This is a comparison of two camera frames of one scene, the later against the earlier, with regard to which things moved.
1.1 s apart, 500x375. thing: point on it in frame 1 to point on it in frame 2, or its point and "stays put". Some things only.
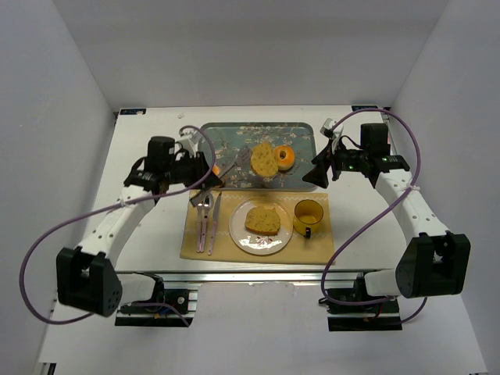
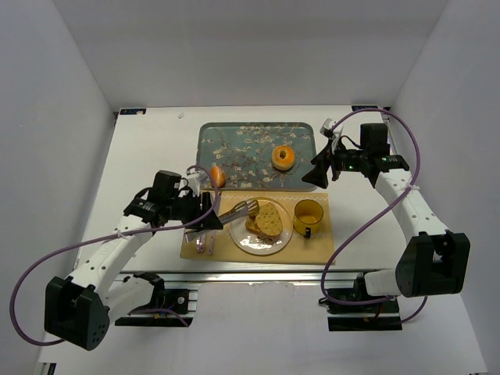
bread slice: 263,160 to 268,219
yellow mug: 307,216 stays put
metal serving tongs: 241,156 to 244,209
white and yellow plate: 257,244 stays put
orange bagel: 287,162 stays put
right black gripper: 331,167 stays put
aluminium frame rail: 252,276 stays put
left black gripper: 201,168 to 205,208
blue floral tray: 222,140 stays put
